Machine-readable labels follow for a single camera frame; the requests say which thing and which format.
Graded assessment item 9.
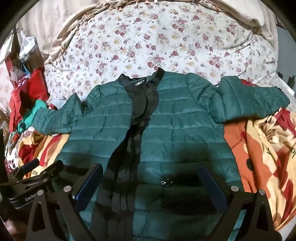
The dark green puffer jacket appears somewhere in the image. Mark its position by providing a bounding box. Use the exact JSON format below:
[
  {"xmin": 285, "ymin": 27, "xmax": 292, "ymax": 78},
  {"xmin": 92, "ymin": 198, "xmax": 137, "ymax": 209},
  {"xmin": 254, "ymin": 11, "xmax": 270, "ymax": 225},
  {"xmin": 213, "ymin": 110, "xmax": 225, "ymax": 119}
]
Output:
[{"xmin": 32, "ymin": 67, "xmax": 290, "ymax": 241}]

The white floral quilt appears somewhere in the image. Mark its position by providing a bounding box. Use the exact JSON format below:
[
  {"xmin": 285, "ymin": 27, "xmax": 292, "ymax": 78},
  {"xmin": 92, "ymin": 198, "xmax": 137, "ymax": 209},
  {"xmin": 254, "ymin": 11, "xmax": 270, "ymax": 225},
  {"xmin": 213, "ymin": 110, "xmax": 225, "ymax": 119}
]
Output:
[{"xmin": 44, "ymin": 2, "xmax": 278, "ymax": 109}]

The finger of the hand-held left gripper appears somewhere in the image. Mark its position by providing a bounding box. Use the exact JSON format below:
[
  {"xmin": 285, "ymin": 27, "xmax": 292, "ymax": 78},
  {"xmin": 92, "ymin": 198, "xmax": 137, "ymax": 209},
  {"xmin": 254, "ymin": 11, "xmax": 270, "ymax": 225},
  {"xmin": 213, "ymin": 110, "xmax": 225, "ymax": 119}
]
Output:
[
  {"xmin": 9, "ymin": 159, "xmax": 40, "ymax": 180},
  {"xmin": 23, "ymin": 160, "xmax": 64, "ymax": 193}
]

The red cloth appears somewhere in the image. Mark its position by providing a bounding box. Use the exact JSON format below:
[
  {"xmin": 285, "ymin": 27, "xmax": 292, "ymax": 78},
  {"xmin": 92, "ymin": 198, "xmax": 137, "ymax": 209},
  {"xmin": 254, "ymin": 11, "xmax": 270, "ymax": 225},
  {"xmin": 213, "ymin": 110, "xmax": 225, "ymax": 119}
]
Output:
[{"xmin": 9, "ymin": 67, "xmax": 50, "ymax": 130}]

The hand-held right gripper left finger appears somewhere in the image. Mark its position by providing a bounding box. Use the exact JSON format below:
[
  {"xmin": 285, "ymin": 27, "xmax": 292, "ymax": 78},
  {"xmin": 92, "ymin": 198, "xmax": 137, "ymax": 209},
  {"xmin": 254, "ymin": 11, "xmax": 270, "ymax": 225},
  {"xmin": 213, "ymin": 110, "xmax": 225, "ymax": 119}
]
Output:
[{"xmin": 26, "ymin": 163, "xmax": 104, "ymax": 241}]

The clear plastic bag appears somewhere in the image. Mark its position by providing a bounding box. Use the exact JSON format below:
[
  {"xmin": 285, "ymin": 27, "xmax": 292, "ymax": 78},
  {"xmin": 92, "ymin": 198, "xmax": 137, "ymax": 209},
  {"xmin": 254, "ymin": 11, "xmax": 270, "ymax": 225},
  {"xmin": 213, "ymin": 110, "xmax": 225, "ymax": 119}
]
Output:
[{"xmin": 18, "ymin": 30, "xmax": 44, "ymax": 61}]

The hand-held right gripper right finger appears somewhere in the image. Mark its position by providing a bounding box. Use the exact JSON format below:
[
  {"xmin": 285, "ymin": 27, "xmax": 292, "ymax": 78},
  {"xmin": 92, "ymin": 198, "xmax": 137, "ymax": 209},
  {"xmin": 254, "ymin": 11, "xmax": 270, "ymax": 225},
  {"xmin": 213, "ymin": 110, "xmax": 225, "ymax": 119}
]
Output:
[{"xmin": 198, "ymin": 164, "xmax": 282, "ymax": 241}]

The red orange printed blanket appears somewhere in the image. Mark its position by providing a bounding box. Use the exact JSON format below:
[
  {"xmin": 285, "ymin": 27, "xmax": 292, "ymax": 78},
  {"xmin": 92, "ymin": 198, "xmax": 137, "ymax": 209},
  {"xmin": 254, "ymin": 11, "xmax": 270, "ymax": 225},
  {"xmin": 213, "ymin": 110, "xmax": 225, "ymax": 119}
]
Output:
[{"xmin": 5, "ymin": 79, "xmax": 296, "ymax": 232}]

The teal green garment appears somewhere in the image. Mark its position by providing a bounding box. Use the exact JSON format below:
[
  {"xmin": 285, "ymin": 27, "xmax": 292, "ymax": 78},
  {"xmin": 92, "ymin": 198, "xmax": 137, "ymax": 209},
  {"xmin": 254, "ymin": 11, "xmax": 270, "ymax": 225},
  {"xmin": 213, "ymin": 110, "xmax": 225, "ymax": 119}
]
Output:
[{"xmin": 17, "ymin": 100, "xmax": 49, "ymax": 135}]

